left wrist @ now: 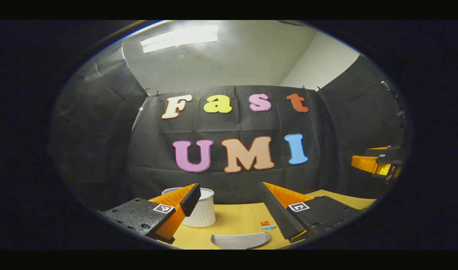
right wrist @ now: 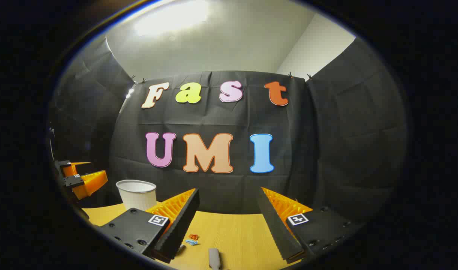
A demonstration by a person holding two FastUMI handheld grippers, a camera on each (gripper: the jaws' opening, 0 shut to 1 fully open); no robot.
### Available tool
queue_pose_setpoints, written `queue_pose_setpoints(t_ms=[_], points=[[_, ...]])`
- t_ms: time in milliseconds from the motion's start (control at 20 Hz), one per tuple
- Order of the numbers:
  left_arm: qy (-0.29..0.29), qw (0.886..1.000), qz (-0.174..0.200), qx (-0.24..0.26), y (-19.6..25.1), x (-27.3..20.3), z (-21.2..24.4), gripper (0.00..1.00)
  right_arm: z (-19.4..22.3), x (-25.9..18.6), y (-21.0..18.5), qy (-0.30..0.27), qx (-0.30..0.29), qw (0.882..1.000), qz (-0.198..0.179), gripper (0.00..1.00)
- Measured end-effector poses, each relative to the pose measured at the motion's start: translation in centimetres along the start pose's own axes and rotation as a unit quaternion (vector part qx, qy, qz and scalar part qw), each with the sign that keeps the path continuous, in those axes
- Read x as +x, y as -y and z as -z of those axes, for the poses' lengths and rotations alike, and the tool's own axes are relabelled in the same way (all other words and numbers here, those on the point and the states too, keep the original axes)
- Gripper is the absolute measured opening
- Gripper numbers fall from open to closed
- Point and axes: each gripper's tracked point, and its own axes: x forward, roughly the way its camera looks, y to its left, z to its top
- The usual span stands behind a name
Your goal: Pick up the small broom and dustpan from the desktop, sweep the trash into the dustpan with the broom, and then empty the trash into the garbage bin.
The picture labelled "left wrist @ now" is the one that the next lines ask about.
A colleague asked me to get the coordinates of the wooden desktop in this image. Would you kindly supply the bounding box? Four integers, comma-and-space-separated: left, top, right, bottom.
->
169, 189, 377, 250

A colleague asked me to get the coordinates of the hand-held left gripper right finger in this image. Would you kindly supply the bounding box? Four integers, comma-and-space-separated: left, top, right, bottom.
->
258, 182, 362, 243

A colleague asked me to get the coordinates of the white ribbed garbage bin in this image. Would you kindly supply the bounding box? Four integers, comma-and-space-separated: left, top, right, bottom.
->
162, 187, 216, 228

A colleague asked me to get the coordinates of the black backdrop cloth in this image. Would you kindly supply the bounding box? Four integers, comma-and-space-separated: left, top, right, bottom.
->
49, 41, 406, 210

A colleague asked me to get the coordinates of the grey plastic dustpan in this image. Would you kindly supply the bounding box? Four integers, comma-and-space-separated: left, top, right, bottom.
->
210, 231, 271, 250

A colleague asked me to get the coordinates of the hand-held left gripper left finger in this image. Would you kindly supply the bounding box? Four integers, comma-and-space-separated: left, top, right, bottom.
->
98, 183, 201, 245

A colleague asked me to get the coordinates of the ceiling light panel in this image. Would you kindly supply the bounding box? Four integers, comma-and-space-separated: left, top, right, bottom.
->
140, 25, 219, 54

